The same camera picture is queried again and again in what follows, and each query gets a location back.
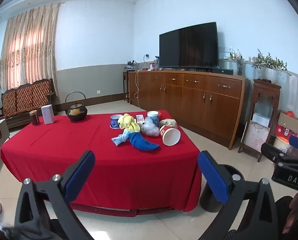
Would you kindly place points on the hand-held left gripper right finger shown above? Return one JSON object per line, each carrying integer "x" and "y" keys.
{"x": 213, "y": 180}

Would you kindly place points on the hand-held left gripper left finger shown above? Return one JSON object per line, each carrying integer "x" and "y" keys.
{"x": 80, "y": 175}

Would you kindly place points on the black plastic bucket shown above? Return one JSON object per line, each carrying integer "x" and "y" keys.
{"x": 206, "y": 201}

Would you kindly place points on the light blue cloth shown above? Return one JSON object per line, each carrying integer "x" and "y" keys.
{"x": 119, "y": 138}

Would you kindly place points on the white red paper cup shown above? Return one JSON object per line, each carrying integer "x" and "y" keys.
{"x": 170, "y": 136}

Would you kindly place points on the blue patterned cup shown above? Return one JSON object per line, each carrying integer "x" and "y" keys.
{"x": 114, "y": 121}

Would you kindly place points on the dark blue cloth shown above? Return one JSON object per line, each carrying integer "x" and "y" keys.
{"x": 141, "y": 142}

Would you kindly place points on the yellow cloth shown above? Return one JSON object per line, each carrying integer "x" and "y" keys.
{"x": 129, "y": 123}

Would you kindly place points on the beige bag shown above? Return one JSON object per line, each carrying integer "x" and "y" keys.
{"x": 169, "y": 123}

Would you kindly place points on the pink white carton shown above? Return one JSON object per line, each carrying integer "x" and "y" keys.
{"x": 140, "y": 119}

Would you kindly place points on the clear plastic bag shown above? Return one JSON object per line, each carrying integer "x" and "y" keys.
{"x": 149, "y": 128}

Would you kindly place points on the blue white tall cup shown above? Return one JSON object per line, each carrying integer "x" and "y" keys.
{"x": 154, "y": 118}

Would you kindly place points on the person's right hand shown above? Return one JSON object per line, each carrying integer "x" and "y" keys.
{"x": 295, "y": 212}

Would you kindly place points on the white floral bin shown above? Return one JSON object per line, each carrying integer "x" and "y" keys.
{"x": 281, "y": 143}

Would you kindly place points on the cardboard box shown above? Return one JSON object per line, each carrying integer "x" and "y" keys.
{"x": 288, "y": 127}

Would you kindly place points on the floral marble panel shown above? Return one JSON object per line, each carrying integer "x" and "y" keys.
{"x": 256, "y": 137}

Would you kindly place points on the orange plastic bag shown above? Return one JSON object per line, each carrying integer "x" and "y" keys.
{"x": 290, "y": 114}

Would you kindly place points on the white box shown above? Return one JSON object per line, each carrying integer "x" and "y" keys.
{"x": 261, "y": 120}

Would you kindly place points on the red tablecloth table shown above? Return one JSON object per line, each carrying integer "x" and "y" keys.
{"x": 64, "y": 142}

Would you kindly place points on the person's right leg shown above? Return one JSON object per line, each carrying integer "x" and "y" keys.
{"x": 281, "y": 220}

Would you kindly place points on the black iron teapot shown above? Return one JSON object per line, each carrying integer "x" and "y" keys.
{"x": 76, "y": 112}

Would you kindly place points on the carved wooden stand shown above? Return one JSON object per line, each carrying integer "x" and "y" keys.
{"x": 266, "y": 87}

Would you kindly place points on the white tin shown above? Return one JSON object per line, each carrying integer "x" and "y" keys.
{"x": 47, "y": 115}

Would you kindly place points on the black remote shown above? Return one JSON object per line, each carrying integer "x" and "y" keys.
{"x": 263, "y": 80}

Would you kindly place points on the brown canister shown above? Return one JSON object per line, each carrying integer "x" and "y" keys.
{"x": 34, "y": 118}

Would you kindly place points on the wooden sideboard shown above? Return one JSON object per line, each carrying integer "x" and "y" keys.
{"x": 188, "y": 100}

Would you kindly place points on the trailing green plant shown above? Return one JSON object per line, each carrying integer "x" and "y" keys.
{"x": 268, "y": 61}

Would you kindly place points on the vase with dry stems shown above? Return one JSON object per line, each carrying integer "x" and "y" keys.
{"x": 239, "y": 66}

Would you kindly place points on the wooden upholstered bench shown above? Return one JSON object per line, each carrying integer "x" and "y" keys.
{"x": 24, "y": 100}

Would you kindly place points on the black set-top box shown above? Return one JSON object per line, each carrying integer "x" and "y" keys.
{"x": 222, "y": 71}

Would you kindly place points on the row of small bottles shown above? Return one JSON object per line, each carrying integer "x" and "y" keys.
{"x": 235, "y": 55}

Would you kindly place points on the small potted plant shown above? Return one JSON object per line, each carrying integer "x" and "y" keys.
{"x": 131, "y": 66}

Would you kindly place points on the glass jar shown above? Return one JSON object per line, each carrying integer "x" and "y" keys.
{"x": 157, "y": 63}

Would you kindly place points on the black television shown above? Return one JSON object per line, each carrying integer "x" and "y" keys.
{"x": 188, "y": 45}

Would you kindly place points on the beige patterned curtain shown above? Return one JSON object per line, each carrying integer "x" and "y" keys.
{"x": 26, "y": 45}

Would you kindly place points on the wall outlet with charger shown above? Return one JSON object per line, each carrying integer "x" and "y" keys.
{"x": 147, "y": 55}

